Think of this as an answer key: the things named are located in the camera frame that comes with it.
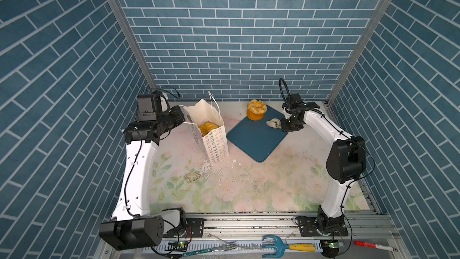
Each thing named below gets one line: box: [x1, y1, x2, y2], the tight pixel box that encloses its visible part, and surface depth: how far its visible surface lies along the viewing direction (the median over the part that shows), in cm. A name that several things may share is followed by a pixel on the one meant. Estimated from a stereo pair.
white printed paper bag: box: [183, 91, 230, 165], surface depth 84 cm
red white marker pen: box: [353, 241, 398, 252], surface depth 71 cm
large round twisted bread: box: [246, 99, 268, 122], surface depth 110 cm
